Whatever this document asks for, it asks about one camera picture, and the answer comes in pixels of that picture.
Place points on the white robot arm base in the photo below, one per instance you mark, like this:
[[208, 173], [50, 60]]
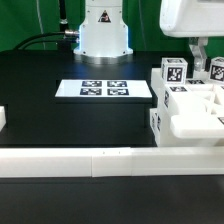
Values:
[[103, 35]]

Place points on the white fence wall rail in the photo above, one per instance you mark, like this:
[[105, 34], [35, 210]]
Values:
[[110, 162]]

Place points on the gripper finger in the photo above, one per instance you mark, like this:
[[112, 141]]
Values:
[[197, 46]]

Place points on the white chair seat panel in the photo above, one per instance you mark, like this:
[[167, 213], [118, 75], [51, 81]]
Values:
[[188, 129]]

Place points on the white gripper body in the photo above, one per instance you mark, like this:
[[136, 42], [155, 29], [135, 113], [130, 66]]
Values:
[[192, 18]]

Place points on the white tagged cube part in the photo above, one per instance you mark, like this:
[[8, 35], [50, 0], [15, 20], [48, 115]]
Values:
[[173, 70]]

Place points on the white fence left rail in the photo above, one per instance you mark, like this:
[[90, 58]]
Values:
[[2, 117]]

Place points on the small tagged cube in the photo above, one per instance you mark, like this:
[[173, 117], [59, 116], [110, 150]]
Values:
[[217, 69]]

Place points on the white base tag plate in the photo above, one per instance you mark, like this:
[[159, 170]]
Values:
[[76, 88]]

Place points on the white chair back frame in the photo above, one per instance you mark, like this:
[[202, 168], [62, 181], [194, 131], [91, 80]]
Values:
[[193, 95]]

